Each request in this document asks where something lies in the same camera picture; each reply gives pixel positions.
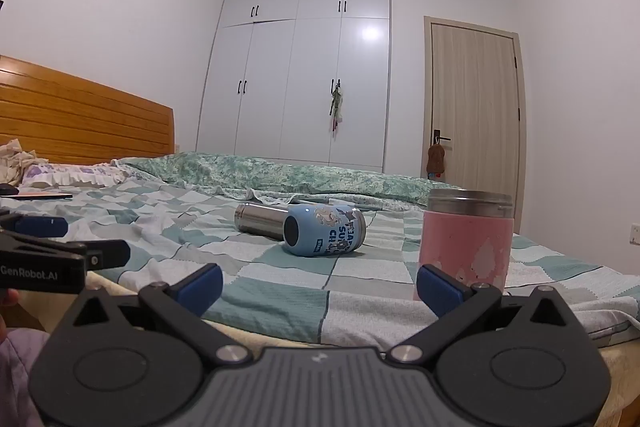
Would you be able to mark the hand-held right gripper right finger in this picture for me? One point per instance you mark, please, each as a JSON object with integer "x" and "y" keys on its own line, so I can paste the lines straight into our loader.
{"x": 439, "y": 289}

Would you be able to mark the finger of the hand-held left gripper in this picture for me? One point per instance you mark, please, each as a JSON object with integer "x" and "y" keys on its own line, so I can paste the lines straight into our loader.
{"x": 42, "y": 227}
{"x": 112, "y": 254}

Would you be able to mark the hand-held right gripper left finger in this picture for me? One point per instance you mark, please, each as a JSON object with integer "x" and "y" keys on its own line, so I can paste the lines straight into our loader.
{"x": 199, "y": 288}

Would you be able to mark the blue printed cup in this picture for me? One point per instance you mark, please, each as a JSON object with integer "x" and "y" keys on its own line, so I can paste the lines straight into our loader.
{"x": 325, "y": 231}

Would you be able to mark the pink cup with steel rim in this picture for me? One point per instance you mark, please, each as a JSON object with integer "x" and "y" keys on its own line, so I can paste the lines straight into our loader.
{"x": 465, "y": 237}

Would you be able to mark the person's left hand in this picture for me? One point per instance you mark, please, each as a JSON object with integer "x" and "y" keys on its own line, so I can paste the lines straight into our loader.
{"x": 7, "y": 298}

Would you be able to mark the dark flat tablet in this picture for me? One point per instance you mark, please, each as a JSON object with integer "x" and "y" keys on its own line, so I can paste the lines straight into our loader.
{"x": 42, "y": 195}

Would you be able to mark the small black object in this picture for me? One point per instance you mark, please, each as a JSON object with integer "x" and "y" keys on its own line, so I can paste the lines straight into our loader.
{"x": 7, "y": 190}

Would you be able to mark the purple floral pillow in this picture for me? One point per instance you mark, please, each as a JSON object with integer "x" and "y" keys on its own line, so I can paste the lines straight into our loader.
{"x": 70, "y": 174}

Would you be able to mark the beige crumpled cloth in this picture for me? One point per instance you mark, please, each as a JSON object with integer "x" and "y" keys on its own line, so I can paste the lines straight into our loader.
{"x": 15, "y": 162}

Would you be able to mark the checked teal bedsheet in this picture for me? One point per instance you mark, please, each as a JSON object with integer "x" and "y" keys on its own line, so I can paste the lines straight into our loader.
{"x": 280, "y": 302}

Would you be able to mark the stainless steel thermos bottle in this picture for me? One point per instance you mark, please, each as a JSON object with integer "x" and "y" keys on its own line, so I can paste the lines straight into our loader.
{"x": 257, "y": 219}

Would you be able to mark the purple clothing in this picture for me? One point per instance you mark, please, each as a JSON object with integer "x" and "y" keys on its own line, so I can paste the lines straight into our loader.
{"x": 17, "y": 372}

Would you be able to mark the wooden headboard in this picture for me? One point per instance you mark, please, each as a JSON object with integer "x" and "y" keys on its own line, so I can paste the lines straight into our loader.
{"x": 75, "y": 117}

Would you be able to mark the green floral quilt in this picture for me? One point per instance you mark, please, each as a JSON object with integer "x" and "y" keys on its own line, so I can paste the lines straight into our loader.
{"x": 280, "y": 174}

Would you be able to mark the light wooden door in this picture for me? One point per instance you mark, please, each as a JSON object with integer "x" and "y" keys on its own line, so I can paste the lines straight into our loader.
{"x": 475, "y": 107}

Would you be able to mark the pale yellow mattress sheet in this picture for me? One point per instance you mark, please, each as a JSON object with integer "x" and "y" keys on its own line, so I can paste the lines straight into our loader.
{"x": 620, "y": 357}

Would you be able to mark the green hanging wardrobe ornament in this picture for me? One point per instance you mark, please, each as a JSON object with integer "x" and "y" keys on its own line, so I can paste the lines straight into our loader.
{"x": 337, "y": 104}

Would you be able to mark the white wardrobe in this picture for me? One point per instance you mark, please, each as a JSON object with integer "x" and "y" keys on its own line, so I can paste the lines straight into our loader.
{"x": 310, "y": 77}

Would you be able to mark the white wall socket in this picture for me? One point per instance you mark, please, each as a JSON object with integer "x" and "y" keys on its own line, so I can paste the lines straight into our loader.
{"x": 636, "y": 233}

